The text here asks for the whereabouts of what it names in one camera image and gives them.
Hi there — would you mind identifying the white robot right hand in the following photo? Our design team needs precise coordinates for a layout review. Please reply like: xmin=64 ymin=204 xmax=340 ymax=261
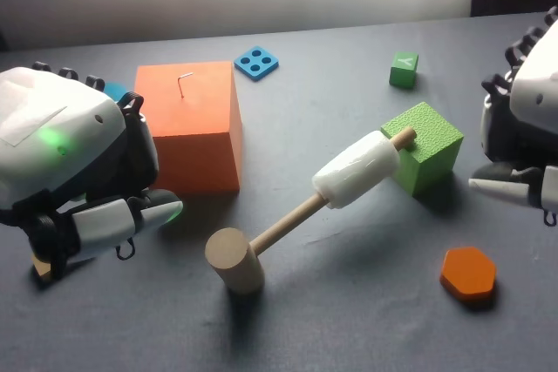
xmin=468 ymin=5 xmax=558 ymax=227

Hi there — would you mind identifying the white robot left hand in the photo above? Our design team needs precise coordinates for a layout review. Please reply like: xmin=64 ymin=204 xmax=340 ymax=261
xmin=0 ymin=60 xmax=184 ymax=282

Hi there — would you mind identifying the large orange cube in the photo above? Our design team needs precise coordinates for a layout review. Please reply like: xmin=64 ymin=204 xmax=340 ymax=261
xmin=133 ymin=60 xmax=243 ymax=195

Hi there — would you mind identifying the wooden mallet with white grip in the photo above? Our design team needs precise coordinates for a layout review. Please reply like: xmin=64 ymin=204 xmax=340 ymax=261
xmin=204 ymin=126 xmax=418 ymax=294

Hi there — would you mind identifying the teal round piece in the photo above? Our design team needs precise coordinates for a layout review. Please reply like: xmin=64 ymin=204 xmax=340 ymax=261
xmin=103 ymin=80 xmax=127 ymax=103

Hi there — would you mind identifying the plain wooden block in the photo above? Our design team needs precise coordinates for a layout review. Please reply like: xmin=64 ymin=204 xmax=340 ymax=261
xmin=31 ymin=256 xmax=56 ymax=282

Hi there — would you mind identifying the orange hexagon block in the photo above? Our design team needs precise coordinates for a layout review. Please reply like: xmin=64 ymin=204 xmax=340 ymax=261
xmin=439 ymin=247 xmax=498 ymax=303

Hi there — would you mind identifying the blue four-hole square piece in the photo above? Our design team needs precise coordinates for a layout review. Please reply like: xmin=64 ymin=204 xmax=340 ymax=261
xmin=234 ymin=45 xmax=280 ymax=83

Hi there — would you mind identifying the large green textured cube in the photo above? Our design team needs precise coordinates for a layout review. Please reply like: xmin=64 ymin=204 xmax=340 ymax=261
xmin=380 ymin=101 xmax=465 ymax=197

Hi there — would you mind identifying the small green letter cube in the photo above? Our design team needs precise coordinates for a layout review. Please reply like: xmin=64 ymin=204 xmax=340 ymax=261
xmin=389 ymin=51 xmax=419 ymax=88

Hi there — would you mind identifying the grey table cloth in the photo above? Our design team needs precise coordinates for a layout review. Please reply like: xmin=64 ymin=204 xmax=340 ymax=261
xmin=0 ymin=10 xmax=558 ymax=372

